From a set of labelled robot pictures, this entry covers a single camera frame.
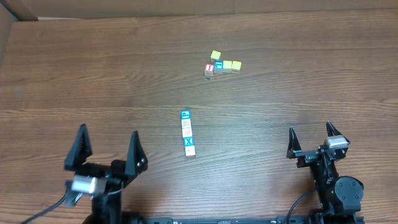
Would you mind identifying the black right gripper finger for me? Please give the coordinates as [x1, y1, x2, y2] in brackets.
[326, 121, 343, 137]
[286, 126, 302, 159]

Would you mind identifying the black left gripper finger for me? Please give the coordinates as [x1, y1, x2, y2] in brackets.
[64, 124, 93, 171]
[124, 131, 148, 180]

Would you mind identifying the M letter wooden block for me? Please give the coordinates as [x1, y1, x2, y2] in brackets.
[185, 146, 196, 158]

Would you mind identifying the yellow mushroom wooden block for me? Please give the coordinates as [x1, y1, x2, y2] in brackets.
[183, 137, 194, 147]

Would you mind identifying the green Z wooden block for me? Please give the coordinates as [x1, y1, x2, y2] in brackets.
[182, 128, 193, 138]

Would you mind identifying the green letter wooden block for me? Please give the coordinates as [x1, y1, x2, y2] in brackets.
[181, 118, 192, 129]

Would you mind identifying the blue P wooden block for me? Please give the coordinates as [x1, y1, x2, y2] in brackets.
[180, 110, 191, 119]

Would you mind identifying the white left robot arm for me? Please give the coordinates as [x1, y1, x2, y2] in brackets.
[64, 124, 148, 224]

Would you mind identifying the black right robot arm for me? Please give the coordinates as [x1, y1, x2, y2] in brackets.
[285, 121, 364, 224]

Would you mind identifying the yellow pineapple wooden block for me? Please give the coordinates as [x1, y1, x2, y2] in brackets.
[231, 61, 242, 73]

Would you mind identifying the yellow top middle block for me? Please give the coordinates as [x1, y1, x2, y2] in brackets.
[223, 60, 233, 73]

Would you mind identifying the blue letter wooden block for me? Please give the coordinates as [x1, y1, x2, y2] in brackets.
[214, 61, 223, 73]

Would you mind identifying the red I wooden block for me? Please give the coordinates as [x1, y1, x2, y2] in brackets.
[204, 63, 214, 77]

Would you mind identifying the yellow back wooden block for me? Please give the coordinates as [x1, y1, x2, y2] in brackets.
[210, 50, 221, 62]

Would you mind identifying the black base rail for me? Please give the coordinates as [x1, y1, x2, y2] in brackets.
[83, 216, 365, 224]

